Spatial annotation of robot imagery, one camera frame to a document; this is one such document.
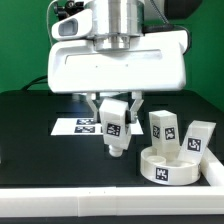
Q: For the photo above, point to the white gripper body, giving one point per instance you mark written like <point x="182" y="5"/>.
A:
<point x="154" y="62"/>

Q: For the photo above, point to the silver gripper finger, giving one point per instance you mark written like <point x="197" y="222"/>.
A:
<point x="91" y="99"/>
<point x="132" y="113"/>

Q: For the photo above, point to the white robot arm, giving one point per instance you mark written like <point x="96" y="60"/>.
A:
<point x="106" y="48"/>

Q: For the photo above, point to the white marker sheet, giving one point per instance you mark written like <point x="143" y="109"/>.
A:
<point x="76" y="126"/>

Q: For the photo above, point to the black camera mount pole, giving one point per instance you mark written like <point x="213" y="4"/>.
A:
<point x="71" y="7"/>

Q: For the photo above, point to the white front fence rail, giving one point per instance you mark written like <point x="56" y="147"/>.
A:
<point x="110" y="201"/>

